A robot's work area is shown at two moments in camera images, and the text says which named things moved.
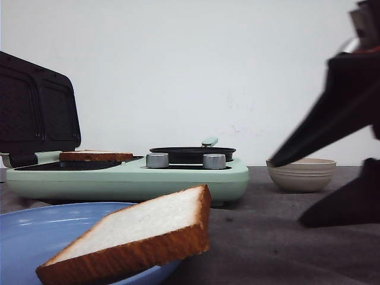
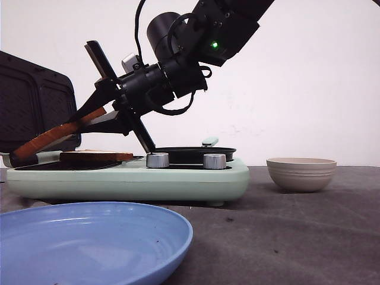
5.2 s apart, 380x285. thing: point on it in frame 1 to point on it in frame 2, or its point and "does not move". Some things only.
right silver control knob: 214,161 does not move
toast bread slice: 138,236 to 57,133
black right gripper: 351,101 to 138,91
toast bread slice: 93,155 does not move
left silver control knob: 157,160 does not move
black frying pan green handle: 194,154 does not move
